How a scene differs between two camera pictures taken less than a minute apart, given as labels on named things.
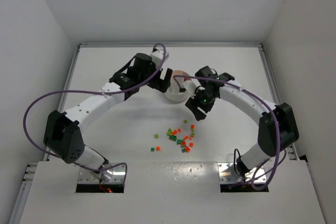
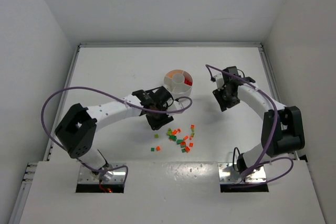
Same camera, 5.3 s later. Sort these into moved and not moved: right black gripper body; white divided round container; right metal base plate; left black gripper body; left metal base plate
Moved: right black gripper body; left black gripper body
Not moved: left metal base plate; white divided round container; right metal base plate
